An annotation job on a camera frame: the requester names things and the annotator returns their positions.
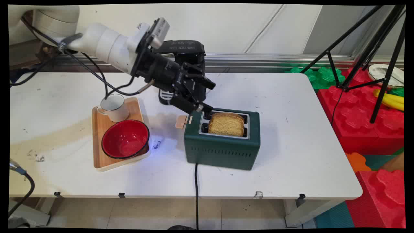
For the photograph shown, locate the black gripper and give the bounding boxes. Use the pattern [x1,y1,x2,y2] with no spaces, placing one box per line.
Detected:
[135,48,216,115]

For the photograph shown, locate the wooden toaster lever knob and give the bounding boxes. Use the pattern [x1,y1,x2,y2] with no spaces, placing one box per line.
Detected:
[175,115,193,130]

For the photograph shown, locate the black coffee machine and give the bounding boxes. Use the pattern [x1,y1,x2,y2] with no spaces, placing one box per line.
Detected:
[150,40,208,106]

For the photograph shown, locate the toast bread slice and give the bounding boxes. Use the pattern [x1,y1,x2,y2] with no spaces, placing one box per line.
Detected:
[208,112,245,137]

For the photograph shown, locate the green two-slot toaster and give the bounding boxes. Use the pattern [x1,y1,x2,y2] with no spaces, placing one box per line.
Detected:
[183,108,261,171]

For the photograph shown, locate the white enamel mug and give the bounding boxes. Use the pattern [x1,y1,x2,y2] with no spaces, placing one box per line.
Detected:
[97,94,130,123]

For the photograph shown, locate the red bowl with black rim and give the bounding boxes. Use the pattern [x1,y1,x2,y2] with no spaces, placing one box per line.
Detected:
[101,119,150,160]

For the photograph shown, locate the wooden serving tray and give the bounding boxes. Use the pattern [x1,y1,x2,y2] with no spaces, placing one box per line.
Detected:
[92,97,151,172]

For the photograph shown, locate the green foam mat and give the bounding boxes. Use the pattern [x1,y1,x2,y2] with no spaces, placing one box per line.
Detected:
[285,66,346,90]

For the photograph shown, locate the large red foam block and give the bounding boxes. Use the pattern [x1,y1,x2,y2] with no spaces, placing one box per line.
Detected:
[316,67,405,156]

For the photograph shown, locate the white table leg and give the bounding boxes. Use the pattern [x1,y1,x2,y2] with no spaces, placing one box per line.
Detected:
[9,197,51,228]
[284,199,345,228]

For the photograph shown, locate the orange foam mat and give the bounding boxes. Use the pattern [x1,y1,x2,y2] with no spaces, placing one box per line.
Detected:
[345,152,372,173]

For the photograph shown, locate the white plate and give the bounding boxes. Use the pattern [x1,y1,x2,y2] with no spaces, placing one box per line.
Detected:
[368,63,405,89]

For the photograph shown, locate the teal foam mat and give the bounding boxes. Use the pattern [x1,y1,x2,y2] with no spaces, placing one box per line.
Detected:
[314,201,355,229]

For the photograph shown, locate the black tripod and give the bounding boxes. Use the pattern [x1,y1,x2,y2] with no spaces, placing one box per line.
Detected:
[299,5,407,124]

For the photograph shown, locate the yellow toy banana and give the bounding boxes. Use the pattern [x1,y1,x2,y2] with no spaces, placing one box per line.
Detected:
[373,89,405,112]

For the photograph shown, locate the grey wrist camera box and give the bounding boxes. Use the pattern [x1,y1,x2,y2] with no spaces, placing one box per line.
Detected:
[137,18,170,50]

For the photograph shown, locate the black toaster power cable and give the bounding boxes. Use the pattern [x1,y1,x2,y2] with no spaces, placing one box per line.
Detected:
[194,163,200,230]

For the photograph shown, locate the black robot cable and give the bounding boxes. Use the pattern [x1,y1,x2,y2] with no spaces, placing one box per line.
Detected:
[20,16,156,101]
[9,49,65,87]

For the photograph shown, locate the black cable with metal connector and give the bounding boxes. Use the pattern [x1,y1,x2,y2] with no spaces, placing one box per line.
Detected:
[8,158,36,218]

